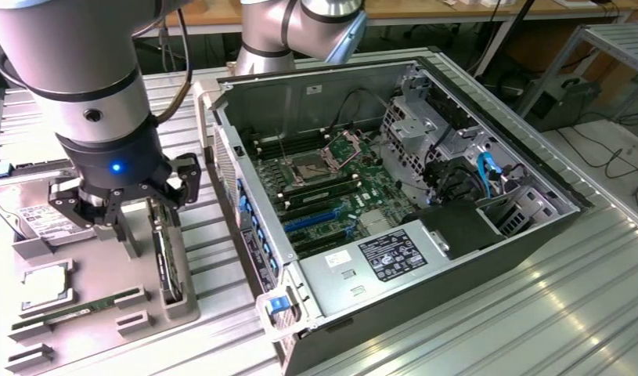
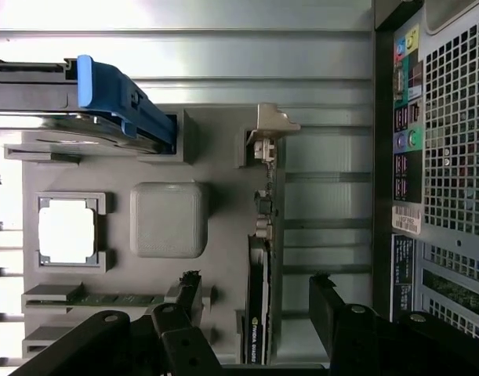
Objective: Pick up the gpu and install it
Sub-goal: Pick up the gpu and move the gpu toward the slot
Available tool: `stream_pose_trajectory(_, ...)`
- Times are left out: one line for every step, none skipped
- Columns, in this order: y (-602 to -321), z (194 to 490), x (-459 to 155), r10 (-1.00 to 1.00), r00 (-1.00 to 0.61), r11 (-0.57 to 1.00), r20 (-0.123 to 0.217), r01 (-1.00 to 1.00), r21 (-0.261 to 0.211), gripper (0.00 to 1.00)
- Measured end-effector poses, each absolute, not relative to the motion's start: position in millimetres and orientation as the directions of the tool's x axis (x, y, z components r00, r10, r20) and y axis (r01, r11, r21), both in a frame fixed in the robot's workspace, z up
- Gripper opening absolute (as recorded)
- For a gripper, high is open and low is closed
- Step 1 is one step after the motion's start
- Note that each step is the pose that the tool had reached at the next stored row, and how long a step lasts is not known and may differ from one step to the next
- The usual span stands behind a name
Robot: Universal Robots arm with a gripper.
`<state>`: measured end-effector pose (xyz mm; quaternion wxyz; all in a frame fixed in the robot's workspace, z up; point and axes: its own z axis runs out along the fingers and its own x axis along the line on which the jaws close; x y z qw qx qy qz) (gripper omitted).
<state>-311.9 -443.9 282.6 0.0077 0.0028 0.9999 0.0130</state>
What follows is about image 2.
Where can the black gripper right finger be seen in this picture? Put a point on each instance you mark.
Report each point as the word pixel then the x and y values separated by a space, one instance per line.
pixel 325 309

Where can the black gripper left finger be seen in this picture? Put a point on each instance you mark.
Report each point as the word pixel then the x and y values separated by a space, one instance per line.
pixel 176 340

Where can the NVIDIA Quadro graphics card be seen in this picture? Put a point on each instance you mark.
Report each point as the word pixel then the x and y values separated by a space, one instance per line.
pixel 262 274

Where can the green RAM stick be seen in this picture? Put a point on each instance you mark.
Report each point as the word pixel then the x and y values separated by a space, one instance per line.
pixel 106 299

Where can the grey square socket cover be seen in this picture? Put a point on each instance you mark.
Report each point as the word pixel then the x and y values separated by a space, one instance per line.
pixel 168 219

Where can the white barcode label sticker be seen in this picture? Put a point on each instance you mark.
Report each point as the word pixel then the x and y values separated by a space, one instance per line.
pixel 407 219

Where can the grey printed parts rack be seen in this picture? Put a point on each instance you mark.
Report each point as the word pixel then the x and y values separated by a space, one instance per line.
pixel 219 219

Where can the silver CPU chip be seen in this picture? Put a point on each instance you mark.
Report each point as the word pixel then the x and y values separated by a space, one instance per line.
pixel 66 231

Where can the computer tower rear panel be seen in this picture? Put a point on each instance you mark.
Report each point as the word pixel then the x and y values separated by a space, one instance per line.
pixel 454 137

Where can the hard disk with blue caddy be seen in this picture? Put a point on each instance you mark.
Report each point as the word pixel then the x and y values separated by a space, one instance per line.
pixel 106 90

